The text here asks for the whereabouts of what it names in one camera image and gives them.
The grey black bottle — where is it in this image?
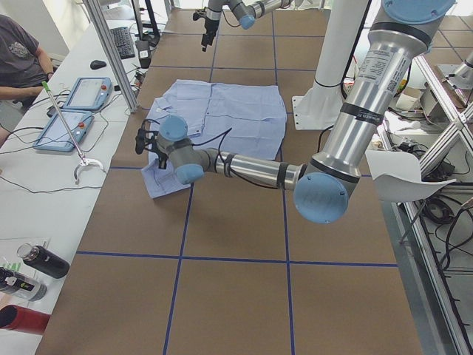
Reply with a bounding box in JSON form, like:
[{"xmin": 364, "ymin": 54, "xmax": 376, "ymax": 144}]
[{"xmin": 1, "ymin": 267, "xmax": 47, "ymax": 302}]

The black computer mouse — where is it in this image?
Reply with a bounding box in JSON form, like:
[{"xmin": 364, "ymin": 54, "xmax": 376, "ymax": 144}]
[{"xmin": 89, "ymin": 60, "xmax": 106, "ymax": 70}]

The blue striped button shirt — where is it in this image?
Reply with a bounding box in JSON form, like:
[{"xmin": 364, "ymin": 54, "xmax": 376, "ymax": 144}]
[{"xmin": 140, "ymin": 78, "xmax": 288, "ymax": 200}]

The teach pendant near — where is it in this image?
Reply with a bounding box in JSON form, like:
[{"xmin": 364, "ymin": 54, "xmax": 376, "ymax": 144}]
[{"xmin": 33, "ymin": 109, "xmax": 93, "ymax": 152}]

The red bottle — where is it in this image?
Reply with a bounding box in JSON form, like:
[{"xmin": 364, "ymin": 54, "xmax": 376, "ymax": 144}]
[{"xmin": 1, "ymin": 305, "xmax": 50, "ymax": 335}]

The metal reacher grabber tool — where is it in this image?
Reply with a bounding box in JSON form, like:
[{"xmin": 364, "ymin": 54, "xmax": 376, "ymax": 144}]
[{"xmin": 41, "ymin": 81, "xmax": 106, "ymax": 185}]

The teach pendant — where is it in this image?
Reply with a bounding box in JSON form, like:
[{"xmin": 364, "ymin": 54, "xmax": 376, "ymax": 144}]
[
  {"xmin": 33, "ymin": 109, "xmax": 93, "ymax": 152},
  {"xmin": 63, "ymin": 77, "xmax": 113, "ymax": 112}
]

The black keyboard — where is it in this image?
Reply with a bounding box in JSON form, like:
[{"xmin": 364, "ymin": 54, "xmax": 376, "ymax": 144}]
[{"xmin": 109, "ymin": 27, "xmax": 135, "ymax": 59}]

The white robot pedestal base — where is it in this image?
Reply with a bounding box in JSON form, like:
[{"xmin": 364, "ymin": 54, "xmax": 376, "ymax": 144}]
[{"xmin": 292, "ymin": 0, "xmax": 370, "ymax": 130}]

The brown paper table cover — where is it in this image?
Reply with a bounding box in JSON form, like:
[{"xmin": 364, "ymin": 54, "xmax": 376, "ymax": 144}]
[{"xmin": 37, "ymin": 10, "xmax": 437, "ymax": 354}]

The black labelled box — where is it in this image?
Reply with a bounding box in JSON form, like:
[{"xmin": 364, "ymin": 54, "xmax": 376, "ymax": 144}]
[{"xmin": 135, "ymin": 40, "xmax": 152, "ymax": 69}]

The teach pendant far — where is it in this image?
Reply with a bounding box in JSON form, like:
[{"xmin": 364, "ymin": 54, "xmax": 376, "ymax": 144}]
[{"xmin": 63, "ymin": 77, "xmax": 113, "ymax": 112}]

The aluminium frame post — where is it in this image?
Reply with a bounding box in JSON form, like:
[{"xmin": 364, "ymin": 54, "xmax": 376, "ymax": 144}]
[{"xmin": 84, "ymin": 0, "xmax": 137, "ymax": 113}]

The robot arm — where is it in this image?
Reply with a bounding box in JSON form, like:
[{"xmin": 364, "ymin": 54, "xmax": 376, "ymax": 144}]
[
  {"xmin": 192, "ymin": 0, "xmax": 291, "ymax": 52},
  {"xmin": 135, "ymin": 1, "xmax": 452, "ymax": 224}
]

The black water bottle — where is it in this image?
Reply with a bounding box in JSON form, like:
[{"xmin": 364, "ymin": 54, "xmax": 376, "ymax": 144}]
[{"xmin": 17, "ymin": 243, "xmax": 69, "ymax": 279}]

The seated person grey shirt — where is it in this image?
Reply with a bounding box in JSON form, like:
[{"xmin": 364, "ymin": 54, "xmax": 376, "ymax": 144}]
[{"xmin": 0, "ymin": 14, "xmax": 55, "ymax": 145}]

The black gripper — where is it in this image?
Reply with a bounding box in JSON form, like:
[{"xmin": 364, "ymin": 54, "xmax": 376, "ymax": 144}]
[
  {"xmin": 192, "ymin": 7, "xmax": 221, "ymax": 52},
  {"xmin": 135, "ymin": 128, "xmax": 168, "ymax": 169}
]

